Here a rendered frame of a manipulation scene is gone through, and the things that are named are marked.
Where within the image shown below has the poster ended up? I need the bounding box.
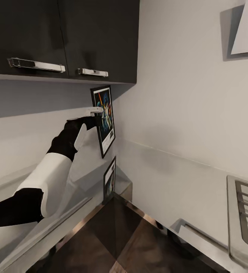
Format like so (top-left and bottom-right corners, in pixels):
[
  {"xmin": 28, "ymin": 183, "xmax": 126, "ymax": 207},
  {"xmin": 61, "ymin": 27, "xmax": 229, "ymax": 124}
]
[{"xmin": 90, "ymin": 85, "xmax": 115, "ymax": 159}]

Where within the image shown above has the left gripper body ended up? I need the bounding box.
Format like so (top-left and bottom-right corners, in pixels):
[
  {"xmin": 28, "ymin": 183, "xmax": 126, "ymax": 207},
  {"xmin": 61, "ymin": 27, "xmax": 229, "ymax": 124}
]
[{"xmin": 83, "ymin": 116, "xmax": 103, "ymax": 128}]

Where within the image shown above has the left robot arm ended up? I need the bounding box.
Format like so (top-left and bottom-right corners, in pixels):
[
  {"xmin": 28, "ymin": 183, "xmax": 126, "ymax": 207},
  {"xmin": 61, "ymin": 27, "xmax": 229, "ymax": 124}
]
[{"xmin": 0, "ymin": 107, "xmax": 104, "ymax": 263}]

